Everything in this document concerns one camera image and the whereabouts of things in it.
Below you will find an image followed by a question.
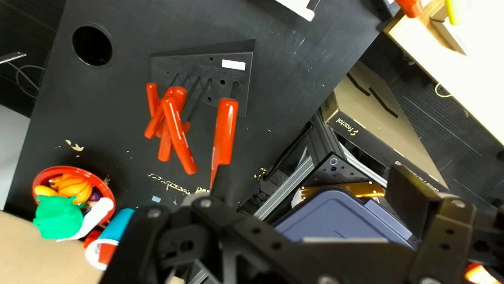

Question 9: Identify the large cardboard sheet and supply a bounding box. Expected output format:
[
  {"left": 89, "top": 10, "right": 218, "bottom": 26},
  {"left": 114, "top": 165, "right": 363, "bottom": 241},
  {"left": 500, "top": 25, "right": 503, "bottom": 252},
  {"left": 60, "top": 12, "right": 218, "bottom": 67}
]
[{"left": 0, "top": 208, "right": 108, "bottom": 284}]

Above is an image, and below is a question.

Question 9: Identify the yellow toy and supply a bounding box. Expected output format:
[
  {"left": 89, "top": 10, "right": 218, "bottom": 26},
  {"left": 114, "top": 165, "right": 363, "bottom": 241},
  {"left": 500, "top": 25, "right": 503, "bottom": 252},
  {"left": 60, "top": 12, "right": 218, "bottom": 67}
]
[{"left": 32, "top": 182, "right": 60, "bottom": 198}]

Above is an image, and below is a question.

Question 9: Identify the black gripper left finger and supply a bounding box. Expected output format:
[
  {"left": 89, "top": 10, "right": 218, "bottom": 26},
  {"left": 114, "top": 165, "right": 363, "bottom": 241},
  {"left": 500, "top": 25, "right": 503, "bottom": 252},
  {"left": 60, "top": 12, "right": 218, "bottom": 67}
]
[{"left": 101, "top": 162, "right": 317, "bottom": 284}]

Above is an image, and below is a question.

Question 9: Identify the green toy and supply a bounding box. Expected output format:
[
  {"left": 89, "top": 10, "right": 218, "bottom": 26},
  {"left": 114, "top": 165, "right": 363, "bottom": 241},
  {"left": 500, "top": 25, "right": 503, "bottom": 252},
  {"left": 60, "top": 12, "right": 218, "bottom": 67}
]
[{"left": 31, "top": 194, "right": 87, "bottom": 242}]

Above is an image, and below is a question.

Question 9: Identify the blue storage bin lid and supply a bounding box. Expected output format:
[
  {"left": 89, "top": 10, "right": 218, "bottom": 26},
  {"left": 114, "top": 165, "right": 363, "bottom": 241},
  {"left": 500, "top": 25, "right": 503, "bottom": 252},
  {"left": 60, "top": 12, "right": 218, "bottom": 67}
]
[{"left": 273, "top": 187, "right": 420, "bottom": 249}]

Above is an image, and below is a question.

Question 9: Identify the orange toy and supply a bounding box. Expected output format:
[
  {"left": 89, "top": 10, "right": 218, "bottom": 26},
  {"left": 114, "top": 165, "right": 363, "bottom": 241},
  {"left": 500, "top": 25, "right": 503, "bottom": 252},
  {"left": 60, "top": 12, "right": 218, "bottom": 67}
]
[{"left": 51, "top": 175, "right": 95, "bottom": 205}]

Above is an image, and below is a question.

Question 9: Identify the aluminium frame rail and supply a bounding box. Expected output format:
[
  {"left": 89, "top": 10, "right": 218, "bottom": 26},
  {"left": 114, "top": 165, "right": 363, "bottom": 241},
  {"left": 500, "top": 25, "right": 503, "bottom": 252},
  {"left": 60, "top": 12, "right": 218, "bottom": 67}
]
[{"left": 253, "top": 146, "right": 320, "bottom": 223}]

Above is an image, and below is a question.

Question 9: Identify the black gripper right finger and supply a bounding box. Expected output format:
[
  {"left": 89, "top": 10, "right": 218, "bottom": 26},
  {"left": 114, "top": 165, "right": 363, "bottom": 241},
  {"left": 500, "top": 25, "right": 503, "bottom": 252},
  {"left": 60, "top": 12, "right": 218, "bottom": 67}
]
[{"left": 385, "top": 162, "right": 479, "bottom": 284}]

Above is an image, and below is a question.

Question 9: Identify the orange handled bar clamp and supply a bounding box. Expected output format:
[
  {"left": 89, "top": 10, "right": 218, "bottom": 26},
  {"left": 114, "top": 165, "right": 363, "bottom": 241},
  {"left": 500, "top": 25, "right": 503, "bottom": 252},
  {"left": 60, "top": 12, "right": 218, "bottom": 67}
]
[{"left": 0, "top": 48, "right": 29, "bottom": 67}]

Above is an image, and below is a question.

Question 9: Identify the white toy piece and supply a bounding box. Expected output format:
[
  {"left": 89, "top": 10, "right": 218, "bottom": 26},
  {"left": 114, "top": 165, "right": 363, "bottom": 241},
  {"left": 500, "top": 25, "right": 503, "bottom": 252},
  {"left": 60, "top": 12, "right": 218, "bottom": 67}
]
[{"left": 56, "top": 195, "right": 117, "bottom": 244}]

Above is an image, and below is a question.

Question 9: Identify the red bowl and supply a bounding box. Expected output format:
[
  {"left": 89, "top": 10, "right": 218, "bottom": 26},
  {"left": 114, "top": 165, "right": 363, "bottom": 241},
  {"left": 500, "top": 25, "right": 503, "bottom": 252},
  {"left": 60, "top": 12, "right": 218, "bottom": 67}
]
[{"left": 31, "top": 164, "right": 119, "bottom": 223}]

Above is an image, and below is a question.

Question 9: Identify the yellow T-handle hex key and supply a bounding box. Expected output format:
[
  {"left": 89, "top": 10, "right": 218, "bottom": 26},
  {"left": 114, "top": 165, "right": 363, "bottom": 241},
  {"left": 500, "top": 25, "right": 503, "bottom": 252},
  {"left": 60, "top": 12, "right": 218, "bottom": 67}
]
[{"left": 445, "top": 0, "right": 464, "bottom": 26}]

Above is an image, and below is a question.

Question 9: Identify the black gold Fractal box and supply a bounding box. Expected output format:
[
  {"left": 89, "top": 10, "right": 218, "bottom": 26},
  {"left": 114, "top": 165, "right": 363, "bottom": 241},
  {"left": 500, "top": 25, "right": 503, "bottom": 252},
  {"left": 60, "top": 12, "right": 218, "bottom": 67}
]
[{"left": 320, "top": 61, "right": 449, "bottom": 192}]

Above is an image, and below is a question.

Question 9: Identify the black stand with white label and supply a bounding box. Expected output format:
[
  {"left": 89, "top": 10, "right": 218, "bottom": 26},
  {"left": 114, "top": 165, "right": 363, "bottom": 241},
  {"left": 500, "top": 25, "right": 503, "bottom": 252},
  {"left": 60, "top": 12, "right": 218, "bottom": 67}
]
[{"left": 149, "top": 37, "right": 257, "bottom": 165}]

